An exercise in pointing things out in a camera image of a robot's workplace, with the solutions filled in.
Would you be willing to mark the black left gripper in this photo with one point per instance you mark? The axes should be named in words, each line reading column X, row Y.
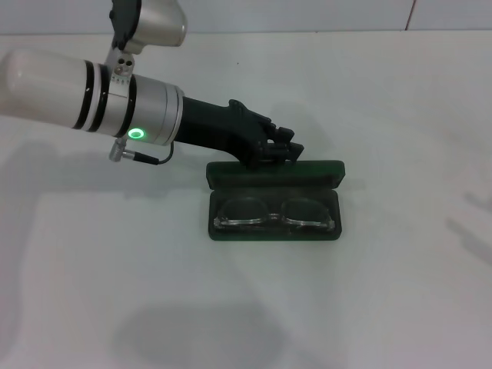
column 223, row 127

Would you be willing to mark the green glasses case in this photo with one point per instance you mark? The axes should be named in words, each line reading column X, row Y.
column 238, row 173

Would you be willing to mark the clear plastic glasses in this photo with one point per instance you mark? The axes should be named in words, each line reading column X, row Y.
column 269, row 217

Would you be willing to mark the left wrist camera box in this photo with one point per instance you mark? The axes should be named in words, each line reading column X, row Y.
column 150, row 23

